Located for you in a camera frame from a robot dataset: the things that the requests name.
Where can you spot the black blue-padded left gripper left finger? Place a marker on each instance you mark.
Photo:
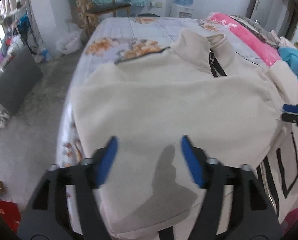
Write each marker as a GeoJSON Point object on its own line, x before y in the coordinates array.
{"type": "Point", "coordinates": [47, 214]}

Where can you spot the water dispenser with blue bottle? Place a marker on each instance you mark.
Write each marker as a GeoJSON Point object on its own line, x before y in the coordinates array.
{"type": "Point", "coordinates": [181, 9]}

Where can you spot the red gift bag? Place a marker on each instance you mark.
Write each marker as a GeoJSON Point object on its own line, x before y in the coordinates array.
{"type": "Point", "coordinates": [10, 214]}

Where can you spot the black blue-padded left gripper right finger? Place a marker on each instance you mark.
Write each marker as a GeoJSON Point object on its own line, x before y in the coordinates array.
{"type": "Point", "coordinates": [251, 216]}

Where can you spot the wooden chair black seat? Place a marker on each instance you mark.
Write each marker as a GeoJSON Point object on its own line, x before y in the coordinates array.
{"type": "Point", "coordinates": [89, 12]}

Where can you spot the pink floral quilt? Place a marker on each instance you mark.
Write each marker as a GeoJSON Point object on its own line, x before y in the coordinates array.
{"type": "Point", "coordinates": [251, 40]}

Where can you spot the bed with floral sheet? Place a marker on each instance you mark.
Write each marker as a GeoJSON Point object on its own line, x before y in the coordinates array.
{"type": "Point", "coordinates": [139, 40]}

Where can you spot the white plastic bag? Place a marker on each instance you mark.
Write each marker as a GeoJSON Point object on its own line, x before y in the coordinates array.
{"type": "Point", "coordinates": [71, 41]}

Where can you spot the cream fleece jacket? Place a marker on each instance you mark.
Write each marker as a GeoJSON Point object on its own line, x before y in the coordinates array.
{"type": "Point", "coordinates": [254, 127]}

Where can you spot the dark grey board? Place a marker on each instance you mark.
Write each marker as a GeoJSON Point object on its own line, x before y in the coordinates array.
{"type": "Point", "coordinates": [18, 79]}

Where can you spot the grey knitted blanket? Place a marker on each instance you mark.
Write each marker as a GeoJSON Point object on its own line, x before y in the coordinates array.
{"type": "Point", "coordinates": [256, 29]}

